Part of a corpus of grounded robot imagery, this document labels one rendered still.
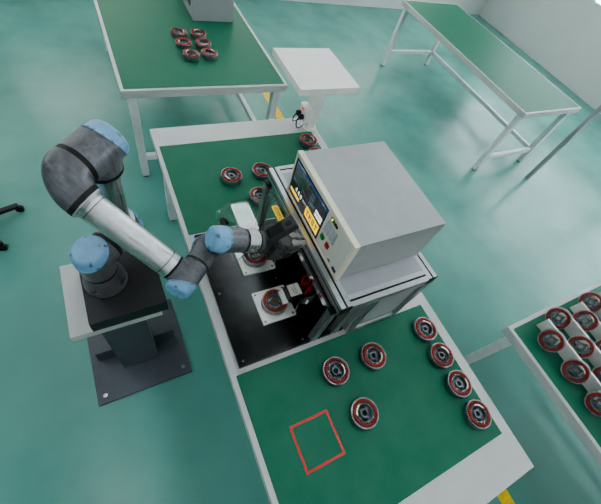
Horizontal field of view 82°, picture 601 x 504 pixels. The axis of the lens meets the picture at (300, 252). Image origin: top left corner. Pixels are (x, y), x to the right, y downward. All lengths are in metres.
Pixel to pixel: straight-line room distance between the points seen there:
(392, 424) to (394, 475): 0.17
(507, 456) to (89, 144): 1.81
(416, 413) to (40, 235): 2.42
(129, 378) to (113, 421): 0.21
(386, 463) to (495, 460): 0.47
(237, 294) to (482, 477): 1.19
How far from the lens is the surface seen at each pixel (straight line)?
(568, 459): 3.10
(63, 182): 0.98
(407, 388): 1.61
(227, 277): 1.54
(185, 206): 1.79
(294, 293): 1.43
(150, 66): 2.71
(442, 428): 1.65
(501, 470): 1.77
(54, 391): 2.30
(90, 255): 1.32
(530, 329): 2.15
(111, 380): 2.22
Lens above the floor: 2.12
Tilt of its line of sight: 54 degrees down
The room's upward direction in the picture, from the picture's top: 23 degrees clockwise
